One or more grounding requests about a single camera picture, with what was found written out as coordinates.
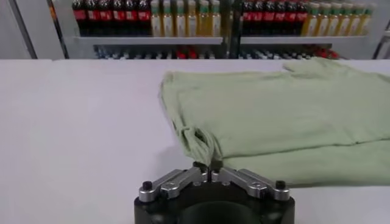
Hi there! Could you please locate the white beverage display cabinet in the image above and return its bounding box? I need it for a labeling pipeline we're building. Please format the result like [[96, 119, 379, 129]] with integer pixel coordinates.
[[45, 0, 234, 61], [231, 0, 390, 61]]

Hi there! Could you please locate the white cabinet shelf board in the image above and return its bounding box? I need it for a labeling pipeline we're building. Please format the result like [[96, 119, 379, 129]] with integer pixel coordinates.
[[74, 35, 225, 46], [239, 35, 370, 46]]

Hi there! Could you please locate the light green t-shirt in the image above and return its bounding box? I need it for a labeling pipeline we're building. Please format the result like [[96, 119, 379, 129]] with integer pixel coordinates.
[[158, 57, 390, 187]]

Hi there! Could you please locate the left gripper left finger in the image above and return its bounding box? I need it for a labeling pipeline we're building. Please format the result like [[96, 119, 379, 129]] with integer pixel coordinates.
[[138, 161, 210, 203]]

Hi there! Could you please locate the black vertical cabinet post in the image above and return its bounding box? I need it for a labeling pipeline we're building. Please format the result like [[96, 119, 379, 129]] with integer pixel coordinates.
[[219, 0, 243, 60]]

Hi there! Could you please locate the black framed glass door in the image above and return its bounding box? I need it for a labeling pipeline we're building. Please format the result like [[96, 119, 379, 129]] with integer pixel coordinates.
[[7, 0, 70, 60]]

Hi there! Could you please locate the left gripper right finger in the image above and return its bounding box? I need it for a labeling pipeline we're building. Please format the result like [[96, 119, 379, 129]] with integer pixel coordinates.
[[210, 161, 290, 201]]

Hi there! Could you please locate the yellow tea bottle white cap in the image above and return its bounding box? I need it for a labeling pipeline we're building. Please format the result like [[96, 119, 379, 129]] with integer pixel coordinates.
[[316, 2, 332, 37], [353, 2, 366, 37], [174, 0, 187, 37], [197, 0, 211, 37], [209, 0, 222, 37], [186, 0, 199, 37], [301, 2, 319, 37], [150, 0, 163, 37], [341, 2, 356, 37], [329, 2, 344, 37], [161, 0, 175, 37]]

